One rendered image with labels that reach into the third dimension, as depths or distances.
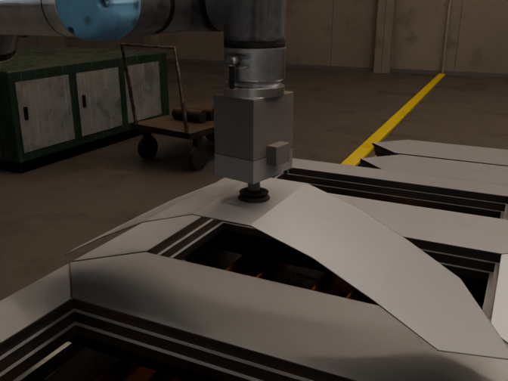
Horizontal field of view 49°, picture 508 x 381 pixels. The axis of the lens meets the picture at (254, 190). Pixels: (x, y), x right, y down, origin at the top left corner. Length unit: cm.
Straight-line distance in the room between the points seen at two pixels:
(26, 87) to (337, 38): 795
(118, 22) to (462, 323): 51
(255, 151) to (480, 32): 1057
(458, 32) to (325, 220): 1054
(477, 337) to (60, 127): 446
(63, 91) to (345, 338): 435
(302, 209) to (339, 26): 1091
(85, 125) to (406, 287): 459
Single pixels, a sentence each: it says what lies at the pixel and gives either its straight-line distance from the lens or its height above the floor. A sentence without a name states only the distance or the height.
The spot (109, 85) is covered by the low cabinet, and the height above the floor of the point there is 56.
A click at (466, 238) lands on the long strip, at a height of 87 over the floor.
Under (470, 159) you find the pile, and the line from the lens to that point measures 172.
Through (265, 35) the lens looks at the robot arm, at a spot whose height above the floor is 124.
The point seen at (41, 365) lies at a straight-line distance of 108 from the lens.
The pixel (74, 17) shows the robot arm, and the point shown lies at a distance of 62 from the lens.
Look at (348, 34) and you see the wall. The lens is 1155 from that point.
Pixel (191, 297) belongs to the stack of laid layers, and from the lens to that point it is 84.
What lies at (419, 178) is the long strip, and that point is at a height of 87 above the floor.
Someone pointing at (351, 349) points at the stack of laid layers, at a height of 87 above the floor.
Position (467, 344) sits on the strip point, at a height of 92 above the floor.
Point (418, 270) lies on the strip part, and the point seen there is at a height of 96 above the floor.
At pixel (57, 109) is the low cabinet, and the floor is 45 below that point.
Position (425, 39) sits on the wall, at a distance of 1126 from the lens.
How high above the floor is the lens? 128
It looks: 19 degrees down
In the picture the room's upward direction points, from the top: straight up
